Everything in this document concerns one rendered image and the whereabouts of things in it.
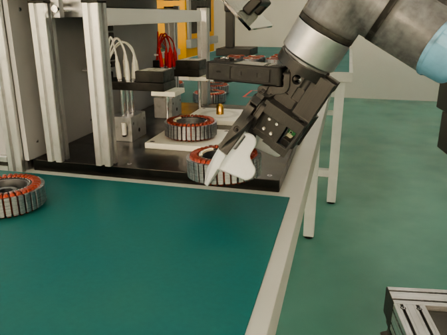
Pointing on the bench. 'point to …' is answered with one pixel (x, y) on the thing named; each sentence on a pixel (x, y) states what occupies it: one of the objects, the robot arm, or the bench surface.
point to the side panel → (8, 110)
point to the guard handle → (258, 6)
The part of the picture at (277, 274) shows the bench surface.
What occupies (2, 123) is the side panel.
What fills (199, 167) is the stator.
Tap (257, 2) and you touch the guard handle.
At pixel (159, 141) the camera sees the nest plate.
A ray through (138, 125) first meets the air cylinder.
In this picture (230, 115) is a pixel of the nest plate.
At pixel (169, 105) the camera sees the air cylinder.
